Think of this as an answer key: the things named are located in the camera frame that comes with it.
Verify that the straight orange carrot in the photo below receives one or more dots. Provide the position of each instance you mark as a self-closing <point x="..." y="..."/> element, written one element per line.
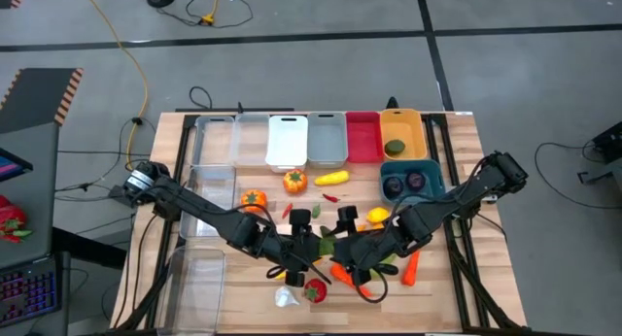
<point x="411" y="270"/>

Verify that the grey side desk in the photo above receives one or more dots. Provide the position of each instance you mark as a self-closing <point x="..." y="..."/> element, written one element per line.
<point x="29" y="205"/>

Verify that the black bar behind table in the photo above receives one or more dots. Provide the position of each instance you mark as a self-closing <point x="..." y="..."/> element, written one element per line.
<point x="233" y="110"/>

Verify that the black equipment box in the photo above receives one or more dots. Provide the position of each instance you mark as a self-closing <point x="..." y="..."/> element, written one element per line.
<point x="607" y="142"/>

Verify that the red chili pepper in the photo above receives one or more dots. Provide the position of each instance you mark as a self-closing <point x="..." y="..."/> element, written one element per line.
<point x="331" y="198"/>
<point x="287" y="210"/>

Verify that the grey plastic bin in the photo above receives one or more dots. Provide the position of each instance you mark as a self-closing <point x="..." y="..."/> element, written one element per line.
<point x="327" y="142"/>

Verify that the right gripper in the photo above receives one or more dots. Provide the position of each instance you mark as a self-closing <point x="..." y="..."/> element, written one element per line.
<point x="364" y="251"/>

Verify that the large black striped mat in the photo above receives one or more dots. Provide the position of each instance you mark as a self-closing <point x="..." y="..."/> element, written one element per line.
<point x="39" y="98"/>

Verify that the black table frame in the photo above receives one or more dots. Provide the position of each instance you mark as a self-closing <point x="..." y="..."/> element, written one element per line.
<point x="181" y="142"/>
<point x="466" y="278"/>

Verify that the long light green cucumber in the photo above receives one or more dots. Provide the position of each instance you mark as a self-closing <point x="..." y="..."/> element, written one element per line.
<point x="327" y="246"/>

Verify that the red toy bell pepper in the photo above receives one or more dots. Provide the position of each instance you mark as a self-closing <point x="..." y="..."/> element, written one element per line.
<point x="10" y="217"/>

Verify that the orange plastic bin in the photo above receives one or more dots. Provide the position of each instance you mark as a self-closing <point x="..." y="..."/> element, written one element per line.
<point x="413" y="127"/>

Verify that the yellow lemon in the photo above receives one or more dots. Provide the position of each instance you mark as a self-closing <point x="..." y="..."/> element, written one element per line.
<point x="377" y="214"/>

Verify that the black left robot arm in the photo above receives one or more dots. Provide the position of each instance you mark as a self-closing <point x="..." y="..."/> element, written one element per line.
<point x="204" y="212"/>

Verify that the black clamp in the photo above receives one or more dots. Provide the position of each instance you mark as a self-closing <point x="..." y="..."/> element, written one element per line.
<point x="391" y="103"/>

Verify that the black right table frame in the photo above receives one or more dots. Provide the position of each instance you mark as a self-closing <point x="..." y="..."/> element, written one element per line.
<point x="466" y="278"/>

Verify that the frosted translucent plastic bin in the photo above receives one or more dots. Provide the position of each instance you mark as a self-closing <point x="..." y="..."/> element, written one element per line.
<point x="251" y="139"/>

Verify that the red plastic bin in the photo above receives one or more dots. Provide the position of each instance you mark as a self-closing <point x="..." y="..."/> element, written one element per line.
<point x="364" y="137"/>

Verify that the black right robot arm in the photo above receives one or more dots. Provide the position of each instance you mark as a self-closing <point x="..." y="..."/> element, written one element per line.
<point x="466" y="195"/>

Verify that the black power brick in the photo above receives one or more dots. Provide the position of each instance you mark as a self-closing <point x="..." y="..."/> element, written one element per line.
<point x="119" y="191"/>

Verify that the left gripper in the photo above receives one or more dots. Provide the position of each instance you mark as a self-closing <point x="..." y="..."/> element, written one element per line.
<point x="294" y="248"/>

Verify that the black left table frame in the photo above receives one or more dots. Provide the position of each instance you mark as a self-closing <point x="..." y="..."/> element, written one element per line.
<point x="181" y="142"/>

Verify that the small green pepper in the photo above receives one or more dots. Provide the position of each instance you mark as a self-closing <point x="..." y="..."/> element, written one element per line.
<point x="316" y="211"/>

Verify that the yellow banana toy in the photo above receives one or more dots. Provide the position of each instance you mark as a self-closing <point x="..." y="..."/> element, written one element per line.
<point x="280" y="276"/>

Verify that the red and green toy chilies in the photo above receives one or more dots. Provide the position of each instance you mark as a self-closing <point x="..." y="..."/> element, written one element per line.
<point x="14" y="235"/>

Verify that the teal plastic bin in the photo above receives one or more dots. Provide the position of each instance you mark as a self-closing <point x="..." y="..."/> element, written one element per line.
<point x="435" y="195"/>

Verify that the large clear plastic bin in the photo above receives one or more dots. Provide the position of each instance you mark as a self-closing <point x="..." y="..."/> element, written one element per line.
<point x="192" y="292"/>

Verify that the white plastic bin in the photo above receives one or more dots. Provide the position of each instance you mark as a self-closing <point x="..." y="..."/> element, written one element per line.
<point x="287" y="144"/>

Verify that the large white garlic bulb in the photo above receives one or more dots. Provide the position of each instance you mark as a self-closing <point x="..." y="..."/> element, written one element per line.
<point x="286" y="297"/>

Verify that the red tomato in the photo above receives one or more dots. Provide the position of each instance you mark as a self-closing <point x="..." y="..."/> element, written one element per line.
<point x="315" y="290"/>

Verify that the long orange carrot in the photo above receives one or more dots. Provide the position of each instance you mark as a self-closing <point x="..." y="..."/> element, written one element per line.
<point x="342" y="275"/>

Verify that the dark green avocado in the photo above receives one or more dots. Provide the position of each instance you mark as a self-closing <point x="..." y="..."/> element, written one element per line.
<point x="394" y="146"/>

